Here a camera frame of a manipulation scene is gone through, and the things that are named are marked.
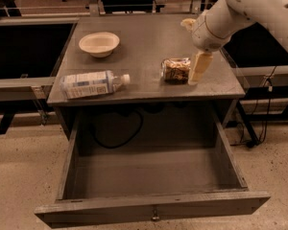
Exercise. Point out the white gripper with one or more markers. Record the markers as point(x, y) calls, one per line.
point(204, 35)

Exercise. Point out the orange soda can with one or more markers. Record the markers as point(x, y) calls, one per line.
point(175, 70)

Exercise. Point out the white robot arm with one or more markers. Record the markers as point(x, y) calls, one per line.
point(213, 28)

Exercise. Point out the open grey top drawer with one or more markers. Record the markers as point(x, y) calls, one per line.
point(118, 169)

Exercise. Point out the metal drawer knob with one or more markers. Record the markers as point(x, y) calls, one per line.
point(155, 216)

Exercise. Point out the grey wooden cabinet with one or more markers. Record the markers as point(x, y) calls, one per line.
point(145, 41)

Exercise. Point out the white paper bowl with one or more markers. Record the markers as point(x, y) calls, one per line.
point(99, 45)

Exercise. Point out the clear plastic water bottle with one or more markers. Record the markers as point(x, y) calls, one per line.
point(92, 84)

